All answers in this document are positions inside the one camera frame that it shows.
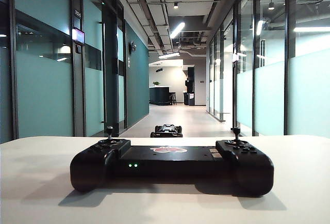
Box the dark bar counter white top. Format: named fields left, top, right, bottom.
left=148, top=86, right=172, bottom=106

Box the black quadruped robot dog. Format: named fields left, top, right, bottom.
left=150, top=124, right=184, bottom=138

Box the black remote control with joysticks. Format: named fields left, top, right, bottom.
left=70, top=125, right=275, bottom=198

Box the long vertical door handle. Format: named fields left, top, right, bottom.
left=98, top=21, right=107, bottom=124

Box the lit door display panel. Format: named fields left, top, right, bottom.
left=72, top=28, right=86, bottom=45

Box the long linear ceiling light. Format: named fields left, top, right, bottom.
left=169, top=22, right=186, bottom=39
left=158, top=52, right=181, bottom=60

